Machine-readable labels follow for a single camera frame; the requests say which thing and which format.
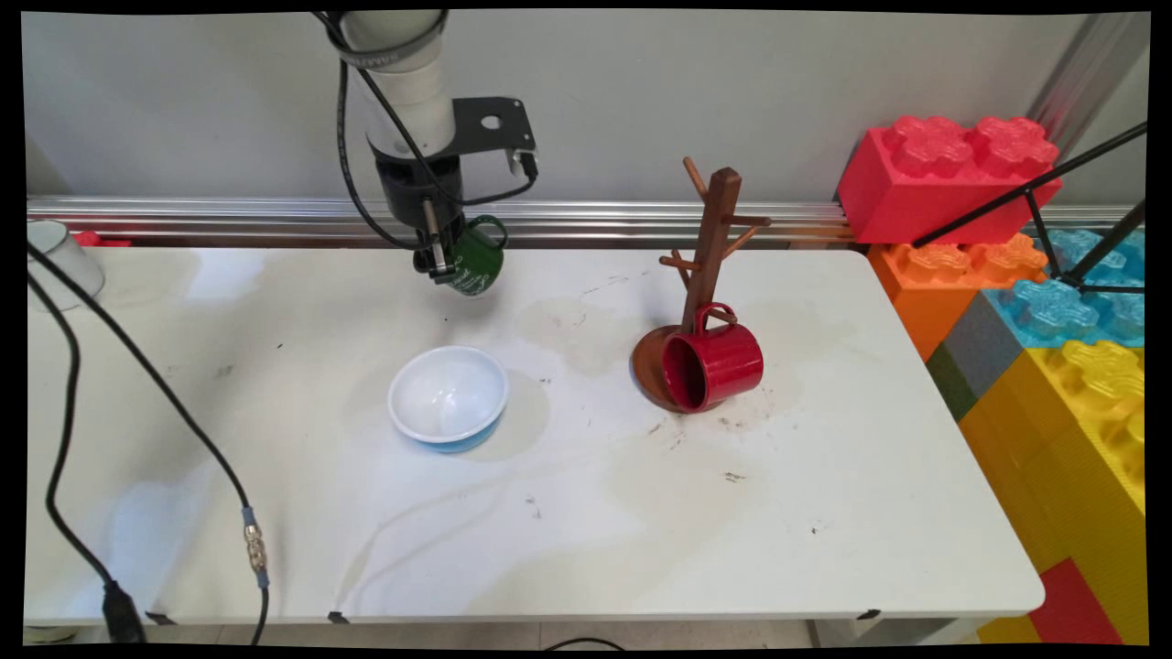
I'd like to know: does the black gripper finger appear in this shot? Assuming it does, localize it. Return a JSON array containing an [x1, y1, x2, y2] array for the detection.
[[414, 236, 457, 283]]

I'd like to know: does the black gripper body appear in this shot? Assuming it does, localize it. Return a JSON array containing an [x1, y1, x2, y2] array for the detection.
[[375, 152, 464, 254]]

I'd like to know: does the green enamel mug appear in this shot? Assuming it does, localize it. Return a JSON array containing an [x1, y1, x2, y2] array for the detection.
[[438, 215, 510, 299]]

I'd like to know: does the white and blue bowl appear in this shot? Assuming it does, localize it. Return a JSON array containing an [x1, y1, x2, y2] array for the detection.
[[387, 345, 510, 454]]

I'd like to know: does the brown wooden mug tree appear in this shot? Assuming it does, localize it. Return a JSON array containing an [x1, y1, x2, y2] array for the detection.
[[630, 157, 774, 415]]

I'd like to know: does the red ceramic mug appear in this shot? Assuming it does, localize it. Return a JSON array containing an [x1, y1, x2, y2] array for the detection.
[[662, 302, 765, 415]]

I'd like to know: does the white mug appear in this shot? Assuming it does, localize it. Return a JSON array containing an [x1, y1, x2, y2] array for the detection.
[[27, 220, 107, 313]]

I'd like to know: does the big red toy block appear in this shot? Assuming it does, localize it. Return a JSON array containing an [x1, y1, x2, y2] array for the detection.
[[835, 115, 1064, 247]]

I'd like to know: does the big orange toy block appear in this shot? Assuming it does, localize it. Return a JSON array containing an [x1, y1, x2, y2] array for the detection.
[[865, 233, 1048, 363]]

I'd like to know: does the big dark green toy block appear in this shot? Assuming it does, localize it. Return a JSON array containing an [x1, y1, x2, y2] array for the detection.
[[925, 343, 979, 424]]

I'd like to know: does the big gray toy block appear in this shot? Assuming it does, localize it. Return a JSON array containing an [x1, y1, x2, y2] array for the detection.
[[941, 291, 1027, 400]]

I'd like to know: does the black tripod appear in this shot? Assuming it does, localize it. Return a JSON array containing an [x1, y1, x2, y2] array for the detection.
[[911, 124, 1148, 297]]

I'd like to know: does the big light blue toy block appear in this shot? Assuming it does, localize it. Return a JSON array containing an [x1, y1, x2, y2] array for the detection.
[[982, 229, 1147, 350]]

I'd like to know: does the big yellow toy block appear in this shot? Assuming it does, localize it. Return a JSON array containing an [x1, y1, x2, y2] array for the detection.
[[957, 340, 1150, 646]]

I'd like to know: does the slanted aluminium profile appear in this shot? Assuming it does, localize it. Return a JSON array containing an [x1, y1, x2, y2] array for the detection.
[[1024, 13, 1151, 158]]

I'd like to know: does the red giant building block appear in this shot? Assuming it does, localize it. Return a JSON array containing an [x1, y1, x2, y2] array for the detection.
[[1025, 558, 1123, 646]]

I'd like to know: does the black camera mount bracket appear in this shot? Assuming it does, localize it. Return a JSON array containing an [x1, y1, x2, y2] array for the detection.
[[451, 96, 539, 178]]

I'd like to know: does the gray arm strap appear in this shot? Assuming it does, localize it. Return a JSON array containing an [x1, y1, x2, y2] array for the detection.
[[328, 11, 451, 71]]

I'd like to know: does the horizontal aluminium rail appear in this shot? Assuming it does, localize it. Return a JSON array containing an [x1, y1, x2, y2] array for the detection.
[[27, 195, 854, 251]]

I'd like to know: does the black cable with metal connector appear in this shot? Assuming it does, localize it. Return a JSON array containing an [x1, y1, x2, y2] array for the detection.
[[26, 240, 270, 647]]

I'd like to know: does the thick black cable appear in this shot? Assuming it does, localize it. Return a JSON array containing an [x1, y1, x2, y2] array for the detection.
[[26, 273, 149, 645]]

